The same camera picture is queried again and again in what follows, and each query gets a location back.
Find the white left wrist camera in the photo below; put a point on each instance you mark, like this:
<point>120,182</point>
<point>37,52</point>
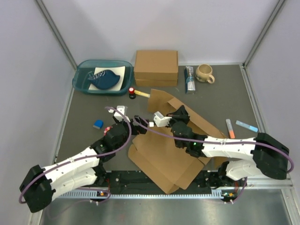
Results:
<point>121,113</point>

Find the beige ceramic mug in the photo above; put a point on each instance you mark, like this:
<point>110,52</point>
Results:
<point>204,74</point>

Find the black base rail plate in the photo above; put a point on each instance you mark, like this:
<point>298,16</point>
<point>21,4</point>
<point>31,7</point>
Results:
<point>137,182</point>

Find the grey slotted cable duct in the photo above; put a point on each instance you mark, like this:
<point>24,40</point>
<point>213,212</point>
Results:
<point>79,194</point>

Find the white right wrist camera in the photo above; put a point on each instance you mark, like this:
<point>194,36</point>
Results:
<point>160,120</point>

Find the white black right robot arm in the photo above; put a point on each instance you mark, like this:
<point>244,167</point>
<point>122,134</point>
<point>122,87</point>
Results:
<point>262,154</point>

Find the yellow highlighter marker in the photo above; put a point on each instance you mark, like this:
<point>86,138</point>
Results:
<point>140,93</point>

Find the brown cardboard box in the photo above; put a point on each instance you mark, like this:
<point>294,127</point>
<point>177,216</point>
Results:
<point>170,168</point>

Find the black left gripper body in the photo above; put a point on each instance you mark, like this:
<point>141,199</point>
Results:
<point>126,135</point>

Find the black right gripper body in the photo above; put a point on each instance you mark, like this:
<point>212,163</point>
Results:
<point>173,121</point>

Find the blue small eraser block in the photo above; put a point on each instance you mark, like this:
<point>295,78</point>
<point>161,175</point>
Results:
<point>98,124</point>

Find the blue toothpaste box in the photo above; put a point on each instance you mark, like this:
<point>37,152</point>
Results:
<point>189,80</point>

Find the teal plastic bin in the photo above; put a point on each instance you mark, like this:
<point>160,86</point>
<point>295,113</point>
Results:
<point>80,82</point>

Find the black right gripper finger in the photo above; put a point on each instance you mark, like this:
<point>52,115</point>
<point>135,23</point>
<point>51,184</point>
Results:
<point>183,110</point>
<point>176,115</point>

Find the orange grey marker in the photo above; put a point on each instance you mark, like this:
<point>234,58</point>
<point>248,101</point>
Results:
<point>230,129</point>

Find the lower folded cardboard box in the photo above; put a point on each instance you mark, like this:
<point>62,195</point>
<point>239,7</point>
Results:
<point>156,83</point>

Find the pink flower toy left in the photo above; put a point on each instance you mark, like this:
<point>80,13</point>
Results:
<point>107,129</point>

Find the dark blue shoe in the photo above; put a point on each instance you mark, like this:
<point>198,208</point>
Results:
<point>104,80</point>

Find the upper folded cardboard box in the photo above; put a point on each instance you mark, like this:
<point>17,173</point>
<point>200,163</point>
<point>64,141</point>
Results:
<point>156,65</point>

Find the red black stamp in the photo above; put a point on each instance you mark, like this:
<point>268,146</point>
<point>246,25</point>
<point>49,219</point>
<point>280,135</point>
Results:
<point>132,94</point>

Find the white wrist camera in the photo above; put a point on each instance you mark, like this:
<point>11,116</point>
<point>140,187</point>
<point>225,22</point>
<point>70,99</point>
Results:
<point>121,113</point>
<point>160,120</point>

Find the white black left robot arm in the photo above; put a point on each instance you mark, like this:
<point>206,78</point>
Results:
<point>42,185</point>

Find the light blue marker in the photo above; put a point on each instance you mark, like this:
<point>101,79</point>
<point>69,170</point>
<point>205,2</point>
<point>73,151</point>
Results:
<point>246,126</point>

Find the folded cardboard box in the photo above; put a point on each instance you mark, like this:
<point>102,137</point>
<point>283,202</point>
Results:
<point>156,65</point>
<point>156,83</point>

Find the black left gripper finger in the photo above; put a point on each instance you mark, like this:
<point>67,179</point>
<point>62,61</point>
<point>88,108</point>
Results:
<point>139,122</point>
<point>138,130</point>

